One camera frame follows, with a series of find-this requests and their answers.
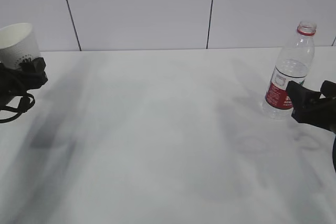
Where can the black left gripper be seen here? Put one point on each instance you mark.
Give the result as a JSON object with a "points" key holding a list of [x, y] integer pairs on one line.
{"points": [[14, 83]]}

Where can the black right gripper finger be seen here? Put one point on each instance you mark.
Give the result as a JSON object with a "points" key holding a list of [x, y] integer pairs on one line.
{"points": [[311, 107], [328, 89]]}

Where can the white paper cup green logo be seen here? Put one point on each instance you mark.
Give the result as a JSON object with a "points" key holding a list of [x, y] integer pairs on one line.
{"points": [[18, 43]]}

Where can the clear water bottle red label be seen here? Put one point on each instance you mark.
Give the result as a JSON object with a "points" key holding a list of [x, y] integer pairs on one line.
{"points": [[293, 64]]}

